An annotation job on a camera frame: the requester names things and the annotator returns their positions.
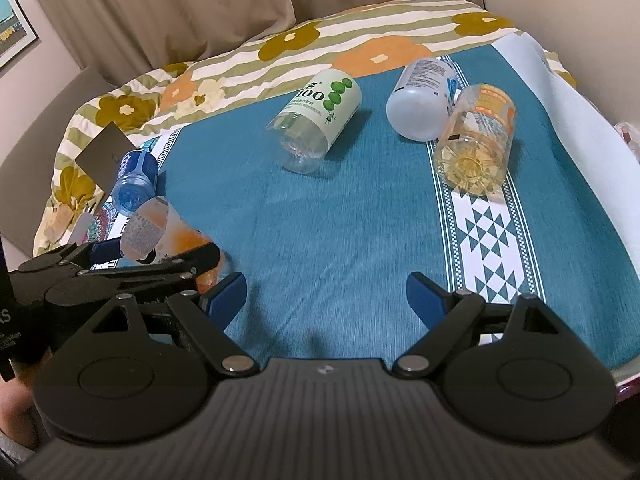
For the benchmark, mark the clear cup green label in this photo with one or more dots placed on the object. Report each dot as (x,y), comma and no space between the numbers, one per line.
(315,120)

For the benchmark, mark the clear cup orange fruit label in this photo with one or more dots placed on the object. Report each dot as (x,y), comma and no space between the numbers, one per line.
(150,230)

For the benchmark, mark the white plastic bottle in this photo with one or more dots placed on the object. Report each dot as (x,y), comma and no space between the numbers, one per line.
(420,105)

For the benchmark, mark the grey card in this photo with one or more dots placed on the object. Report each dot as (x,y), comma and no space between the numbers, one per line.
(102,157)

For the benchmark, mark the beige curtain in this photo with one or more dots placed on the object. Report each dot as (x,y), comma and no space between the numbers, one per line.
(175,5)

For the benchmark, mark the person's left forearm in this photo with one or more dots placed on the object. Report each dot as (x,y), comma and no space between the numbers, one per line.
(12,402)

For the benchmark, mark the framed wall picture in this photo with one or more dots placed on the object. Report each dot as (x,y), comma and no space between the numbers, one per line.
(12,25)

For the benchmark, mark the floral striped blanket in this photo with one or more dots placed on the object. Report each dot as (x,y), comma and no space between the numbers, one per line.
(350,35)

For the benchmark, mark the teal patterned blanket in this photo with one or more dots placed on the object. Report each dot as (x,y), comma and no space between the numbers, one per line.
(325,220)

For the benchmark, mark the yellow liquid plastic bottle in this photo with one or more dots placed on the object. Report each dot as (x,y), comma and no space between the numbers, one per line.
(475,145)

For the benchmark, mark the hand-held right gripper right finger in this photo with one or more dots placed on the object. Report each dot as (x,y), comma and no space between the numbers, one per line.
(425,297)

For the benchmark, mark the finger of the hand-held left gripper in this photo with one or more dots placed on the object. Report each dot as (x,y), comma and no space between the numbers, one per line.
(200,259)
(107,251)

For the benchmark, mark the blue label plastic bottle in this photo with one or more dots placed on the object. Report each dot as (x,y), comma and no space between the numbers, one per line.
(131,180)

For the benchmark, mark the grey headboard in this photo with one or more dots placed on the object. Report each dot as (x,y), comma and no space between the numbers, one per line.
(40,125)

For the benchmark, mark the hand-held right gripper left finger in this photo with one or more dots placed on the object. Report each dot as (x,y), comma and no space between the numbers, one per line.
(227,296)

